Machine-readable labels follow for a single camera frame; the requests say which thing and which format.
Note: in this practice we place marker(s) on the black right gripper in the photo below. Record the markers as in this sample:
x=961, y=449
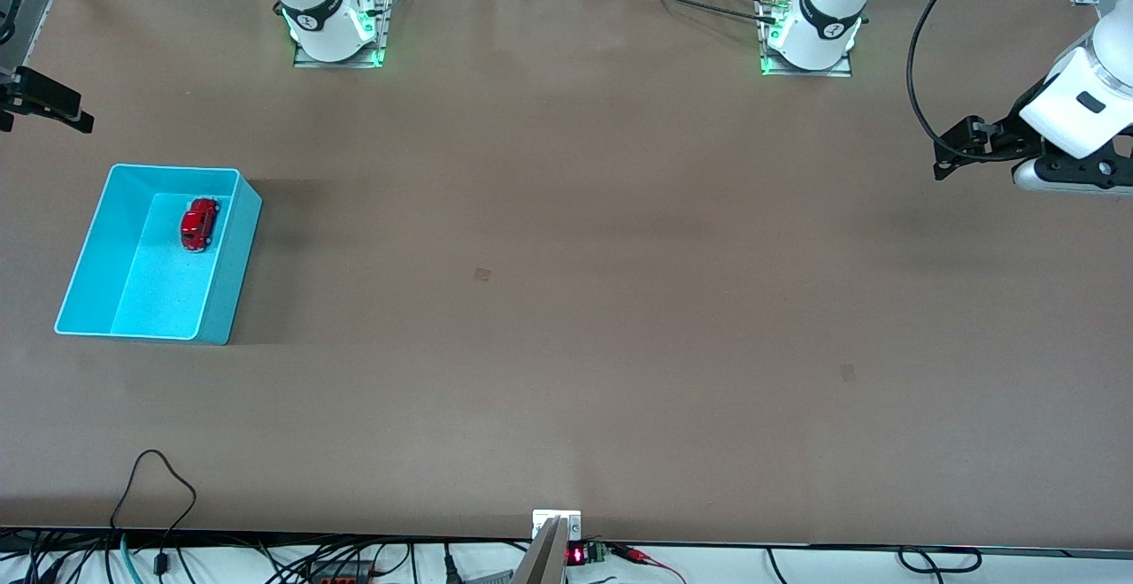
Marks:
x=26, y=92

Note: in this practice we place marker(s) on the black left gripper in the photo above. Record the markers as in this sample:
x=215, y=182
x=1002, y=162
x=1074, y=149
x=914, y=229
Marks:
x=1006, y=132

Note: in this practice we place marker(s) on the red beetle toy car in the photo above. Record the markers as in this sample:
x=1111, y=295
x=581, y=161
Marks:
x=199, y=224

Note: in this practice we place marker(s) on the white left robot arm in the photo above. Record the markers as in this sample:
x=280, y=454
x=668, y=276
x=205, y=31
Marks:
x=823, y=4

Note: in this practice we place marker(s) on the blue plastic box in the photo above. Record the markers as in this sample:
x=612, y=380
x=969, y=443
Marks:
x=168, y=292

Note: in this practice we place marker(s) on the grey side panel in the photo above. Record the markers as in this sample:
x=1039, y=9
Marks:
x=31, y=18

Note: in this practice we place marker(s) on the red digit display module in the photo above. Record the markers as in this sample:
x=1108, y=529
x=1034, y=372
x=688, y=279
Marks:
x=577, y=555

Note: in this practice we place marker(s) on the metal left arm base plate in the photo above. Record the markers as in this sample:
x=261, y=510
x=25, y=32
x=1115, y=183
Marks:
x=845, y=66

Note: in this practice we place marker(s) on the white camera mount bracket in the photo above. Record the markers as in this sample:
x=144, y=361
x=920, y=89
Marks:
x=571, y=522

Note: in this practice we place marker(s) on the grey camera mount bar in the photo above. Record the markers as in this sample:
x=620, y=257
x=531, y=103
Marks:
x=542, y=557

